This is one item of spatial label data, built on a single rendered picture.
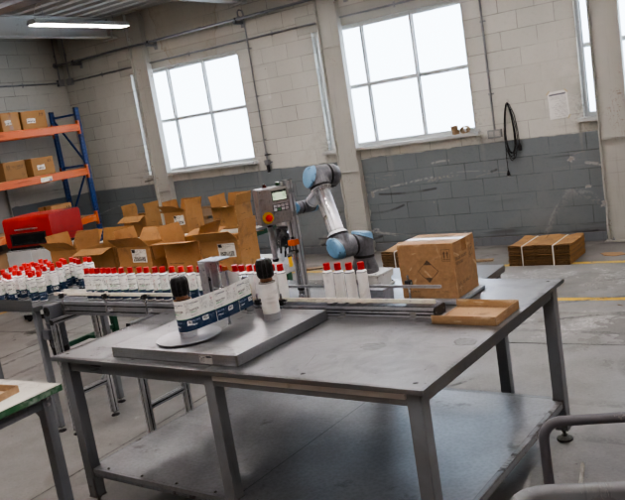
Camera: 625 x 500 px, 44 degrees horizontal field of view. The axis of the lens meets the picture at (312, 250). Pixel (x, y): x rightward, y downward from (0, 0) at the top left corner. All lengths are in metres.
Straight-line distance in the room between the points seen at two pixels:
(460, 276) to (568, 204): 5.36
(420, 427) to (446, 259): 1.14
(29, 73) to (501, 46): 7.08
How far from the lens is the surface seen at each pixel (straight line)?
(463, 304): 3.63
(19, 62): 12.61
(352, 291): 3.73
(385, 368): 2.94
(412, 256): 3.77
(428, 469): 2.85
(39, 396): 3.64
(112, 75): 12.32
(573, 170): 8.95
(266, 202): 3.97
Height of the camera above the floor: 1.78
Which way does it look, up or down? 9 degrees down
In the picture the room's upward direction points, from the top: 9 degrees counter-clockwise
